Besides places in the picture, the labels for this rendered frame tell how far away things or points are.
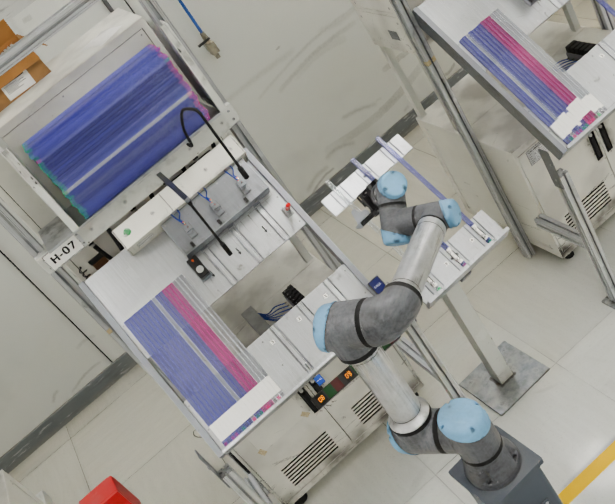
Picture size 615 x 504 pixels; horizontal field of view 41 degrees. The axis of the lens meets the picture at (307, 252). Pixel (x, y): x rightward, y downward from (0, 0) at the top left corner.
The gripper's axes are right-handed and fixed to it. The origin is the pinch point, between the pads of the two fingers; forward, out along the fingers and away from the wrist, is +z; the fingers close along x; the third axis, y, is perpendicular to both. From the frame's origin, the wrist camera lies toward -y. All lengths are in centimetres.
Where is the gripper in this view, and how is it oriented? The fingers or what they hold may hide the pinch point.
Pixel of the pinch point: (375, 213)
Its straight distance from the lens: 253.5
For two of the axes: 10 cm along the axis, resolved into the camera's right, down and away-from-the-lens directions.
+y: -6.7, -7.4, 0.4
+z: -1.0, 1.4, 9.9
